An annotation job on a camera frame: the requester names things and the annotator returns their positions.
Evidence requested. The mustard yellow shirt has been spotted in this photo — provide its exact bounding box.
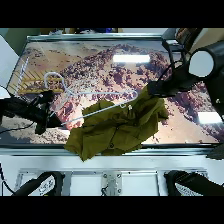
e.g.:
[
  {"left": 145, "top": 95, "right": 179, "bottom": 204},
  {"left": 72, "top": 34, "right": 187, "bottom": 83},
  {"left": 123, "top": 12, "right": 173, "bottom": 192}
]
[{"left": 63, "top": 87, "right": 170, "bottom": 163}]

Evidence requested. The black cable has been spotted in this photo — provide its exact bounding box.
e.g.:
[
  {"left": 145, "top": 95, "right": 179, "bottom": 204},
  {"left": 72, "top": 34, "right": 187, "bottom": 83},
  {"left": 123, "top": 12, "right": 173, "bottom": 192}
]
[
  {"left": 100, "top": 185, "right": 110, "bottom": 197},
  {"left": 0, "top": 121, "right": 36, "bottom": 135},
  {"left": 0, "top": 162, "right": 15, "bottom": 196}
]

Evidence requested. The beige garment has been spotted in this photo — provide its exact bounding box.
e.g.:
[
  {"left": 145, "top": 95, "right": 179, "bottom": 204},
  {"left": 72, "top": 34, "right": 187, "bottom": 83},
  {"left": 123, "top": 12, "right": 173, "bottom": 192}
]
[{"left": 189, "top": 28, "right": 224, "bottom": 55}]

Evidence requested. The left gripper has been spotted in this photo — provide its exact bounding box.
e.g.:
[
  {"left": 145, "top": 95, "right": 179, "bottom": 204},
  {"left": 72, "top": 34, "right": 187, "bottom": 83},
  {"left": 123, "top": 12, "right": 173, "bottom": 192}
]
[{"left": 30, "top": 89, "right": 56, "bottom": 116}]

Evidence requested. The brown garment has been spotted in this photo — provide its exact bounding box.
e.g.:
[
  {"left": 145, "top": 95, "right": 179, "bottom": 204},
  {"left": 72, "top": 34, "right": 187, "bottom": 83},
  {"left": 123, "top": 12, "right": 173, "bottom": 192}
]
[{"left": 174, "top": 28, "right": 204, "bottom": 52}]

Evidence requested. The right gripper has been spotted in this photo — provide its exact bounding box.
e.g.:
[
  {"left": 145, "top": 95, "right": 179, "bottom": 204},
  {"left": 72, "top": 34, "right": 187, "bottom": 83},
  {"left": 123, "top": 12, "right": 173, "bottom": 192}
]
[{"left": 146, "top": 81, "right": 170, "bottom": 99}]

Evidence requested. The silver frame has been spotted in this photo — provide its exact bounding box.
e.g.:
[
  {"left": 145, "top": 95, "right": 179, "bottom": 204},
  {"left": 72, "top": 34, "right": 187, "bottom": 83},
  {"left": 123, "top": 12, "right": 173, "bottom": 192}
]
[{"left": 0, "top": 33, "right": 224, "bottom": 197}]

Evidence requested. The white clothes hanger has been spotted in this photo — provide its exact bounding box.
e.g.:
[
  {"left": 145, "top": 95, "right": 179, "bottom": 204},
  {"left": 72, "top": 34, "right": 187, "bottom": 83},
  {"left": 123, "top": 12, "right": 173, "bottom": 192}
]
[{"left": 43, "top": 71, "right": 140, "bottom": 127}]

